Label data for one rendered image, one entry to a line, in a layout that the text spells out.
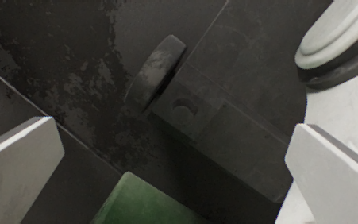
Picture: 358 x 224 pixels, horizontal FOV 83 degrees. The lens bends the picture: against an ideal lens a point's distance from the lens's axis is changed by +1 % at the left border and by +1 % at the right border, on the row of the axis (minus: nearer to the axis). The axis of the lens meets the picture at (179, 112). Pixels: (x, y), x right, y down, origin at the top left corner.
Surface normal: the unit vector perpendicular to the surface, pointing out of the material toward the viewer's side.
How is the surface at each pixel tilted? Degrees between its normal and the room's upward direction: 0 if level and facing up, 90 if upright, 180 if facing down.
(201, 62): 0
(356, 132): 90
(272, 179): 0
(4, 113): 0
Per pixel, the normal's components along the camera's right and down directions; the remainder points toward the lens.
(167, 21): -0.09, 0.29
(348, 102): -0.82, -0.57
